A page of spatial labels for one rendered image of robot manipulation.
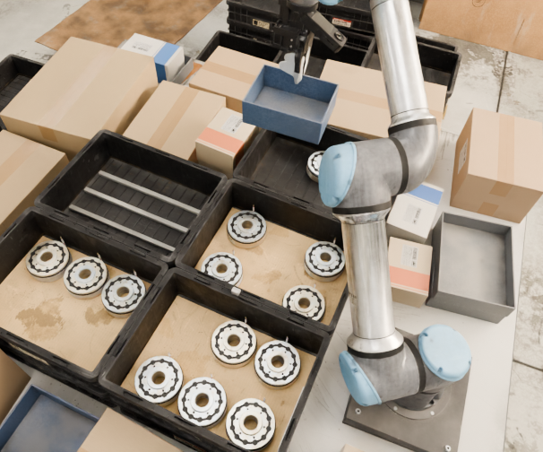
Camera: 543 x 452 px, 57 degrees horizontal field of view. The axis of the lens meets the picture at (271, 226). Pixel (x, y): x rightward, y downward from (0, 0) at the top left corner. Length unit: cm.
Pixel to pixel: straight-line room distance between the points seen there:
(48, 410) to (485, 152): 138
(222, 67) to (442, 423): 125
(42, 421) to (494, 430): 107
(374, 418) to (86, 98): 120
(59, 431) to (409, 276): 95
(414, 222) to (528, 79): 222
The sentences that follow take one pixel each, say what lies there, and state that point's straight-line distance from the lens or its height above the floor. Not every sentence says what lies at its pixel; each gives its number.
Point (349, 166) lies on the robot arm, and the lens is 93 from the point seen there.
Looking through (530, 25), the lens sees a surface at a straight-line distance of 374.
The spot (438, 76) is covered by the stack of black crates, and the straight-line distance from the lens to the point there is 252.
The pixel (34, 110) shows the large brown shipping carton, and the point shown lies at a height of 90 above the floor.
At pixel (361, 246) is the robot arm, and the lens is 98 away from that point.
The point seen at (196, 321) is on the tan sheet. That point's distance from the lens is 122.
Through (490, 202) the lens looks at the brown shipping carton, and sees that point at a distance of 167.
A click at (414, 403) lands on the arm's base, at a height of 79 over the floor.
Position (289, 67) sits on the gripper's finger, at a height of 116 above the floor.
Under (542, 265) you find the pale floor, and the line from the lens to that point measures 264.
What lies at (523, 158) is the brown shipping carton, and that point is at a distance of 170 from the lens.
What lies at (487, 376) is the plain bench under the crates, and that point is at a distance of 145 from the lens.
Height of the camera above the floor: 194
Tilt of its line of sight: 55 degrees down
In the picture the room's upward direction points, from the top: 5 degrees clockwise
